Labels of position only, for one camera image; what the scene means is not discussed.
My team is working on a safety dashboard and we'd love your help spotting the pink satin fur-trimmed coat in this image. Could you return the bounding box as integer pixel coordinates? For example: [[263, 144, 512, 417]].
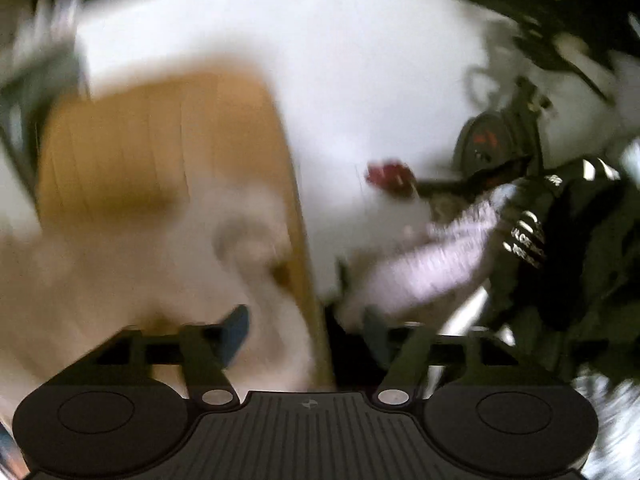
[[0, 190, 321, 396]]

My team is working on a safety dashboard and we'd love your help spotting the round dark device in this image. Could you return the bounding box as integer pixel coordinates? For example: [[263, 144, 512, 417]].
[[456, 111, 518, 173]]

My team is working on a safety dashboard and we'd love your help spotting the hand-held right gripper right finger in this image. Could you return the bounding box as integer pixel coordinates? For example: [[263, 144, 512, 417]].
[[361, 304, 532, 407]]

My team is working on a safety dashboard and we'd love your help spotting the black garment with white print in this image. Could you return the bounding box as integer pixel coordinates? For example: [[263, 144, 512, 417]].
[[500, 157, 640, 381]]

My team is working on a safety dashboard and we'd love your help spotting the small red object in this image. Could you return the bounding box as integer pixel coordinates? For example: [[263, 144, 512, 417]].
[[364, 160, 417, 196]]

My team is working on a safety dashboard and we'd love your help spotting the pale lavender cloth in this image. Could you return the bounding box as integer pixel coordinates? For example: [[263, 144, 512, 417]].
[[345, 182, 518, 328]]

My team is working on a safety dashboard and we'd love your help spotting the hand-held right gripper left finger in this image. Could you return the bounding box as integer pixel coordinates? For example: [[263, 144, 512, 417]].
[[94, 304, 252, 407]]

